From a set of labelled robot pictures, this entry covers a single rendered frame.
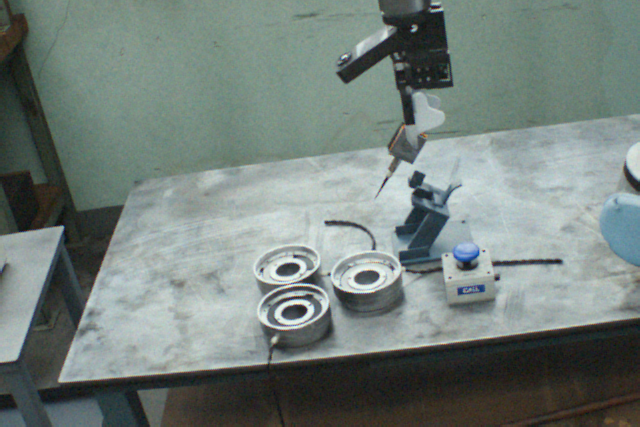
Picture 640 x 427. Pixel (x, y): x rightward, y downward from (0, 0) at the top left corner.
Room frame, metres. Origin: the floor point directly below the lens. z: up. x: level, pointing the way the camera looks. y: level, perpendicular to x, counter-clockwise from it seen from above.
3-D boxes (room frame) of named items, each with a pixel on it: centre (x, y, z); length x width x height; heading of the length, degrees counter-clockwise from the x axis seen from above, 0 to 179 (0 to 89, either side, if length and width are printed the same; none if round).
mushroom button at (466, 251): (1.10, -0.18, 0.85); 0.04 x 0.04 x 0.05
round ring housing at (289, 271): (1.20, 0.08, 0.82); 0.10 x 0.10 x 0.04
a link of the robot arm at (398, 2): (1.24, -0.16, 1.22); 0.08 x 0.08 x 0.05
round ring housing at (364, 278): (1.14, -0.04, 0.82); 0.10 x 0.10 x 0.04
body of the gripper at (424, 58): (1.23, -0.17, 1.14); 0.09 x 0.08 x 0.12; 85
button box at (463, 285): (1.10, -0.19, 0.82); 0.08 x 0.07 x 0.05; 83
